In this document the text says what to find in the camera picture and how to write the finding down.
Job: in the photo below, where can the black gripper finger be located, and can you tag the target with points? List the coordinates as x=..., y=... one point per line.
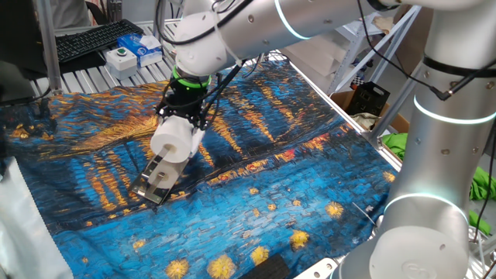
x=166, y=112
x=204, y=119

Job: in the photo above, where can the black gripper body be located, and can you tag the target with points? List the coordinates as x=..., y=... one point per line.
x=188, y=98

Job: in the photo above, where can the white toilet paper roll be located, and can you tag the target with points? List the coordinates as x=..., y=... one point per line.
x=174, y=137

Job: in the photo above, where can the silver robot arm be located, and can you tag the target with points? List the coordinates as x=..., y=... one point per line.
x=438, y=155

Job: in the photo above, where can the chrome toilet paper holder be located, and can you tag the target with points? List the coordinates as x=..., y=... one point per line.
x=147, y=190

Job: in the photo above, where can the white box green button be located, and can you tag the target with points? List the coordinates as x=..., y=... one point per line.
x=120, y=66

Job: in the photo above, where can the blue tissue box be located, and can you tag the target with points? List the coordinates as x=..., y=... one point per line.
x=135, y=48

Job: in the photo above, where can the starry night print tablecloth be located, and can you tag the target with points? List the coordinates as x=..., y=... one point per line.
x=271, y=193

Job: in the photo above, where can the black computer keyboard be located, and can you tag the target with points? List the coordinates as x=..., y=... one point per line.
x=97, y=38

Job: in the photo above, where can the white storage boxes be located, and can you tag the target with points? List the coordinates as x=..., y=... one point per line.
x=310, y=58

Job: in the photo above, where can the person in grey shirt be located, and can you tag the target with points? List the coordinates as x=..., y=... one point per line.
x=69, y=11

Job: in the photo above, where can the grey metal shelf rack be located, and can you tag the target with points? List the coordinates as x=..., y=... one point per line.
x=356, y=71

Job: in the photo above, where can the black computer monitor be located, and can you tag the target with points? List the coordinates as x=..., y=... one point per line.
x=19, y=38

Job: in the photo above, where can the black plastic crate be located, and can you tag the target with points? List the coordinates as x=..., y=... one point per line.
x=368, y=98

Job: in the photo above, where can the diagonal aluminium strut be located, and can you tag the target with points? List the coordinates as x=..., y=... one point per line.
x=391, y=112

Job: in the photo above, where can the green cloth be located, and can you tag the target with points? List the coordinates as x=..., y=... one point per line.
x=480, y=186
x=395, y=145

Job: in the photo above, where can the brown cardboard box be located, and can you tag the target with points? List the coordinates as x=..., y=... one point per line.
x=399, y=124

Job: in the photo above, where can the large cardboard carton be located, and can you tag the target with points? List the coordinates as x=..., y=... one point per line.
x=407, y=38

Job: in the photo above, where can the aluminium frame post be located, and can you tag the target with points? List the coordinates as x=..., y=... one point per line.
x=163, y=15
x=48, y=46

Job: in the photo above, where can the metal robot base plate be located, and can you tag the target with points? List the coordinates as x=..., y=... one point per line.
x=321, y=269

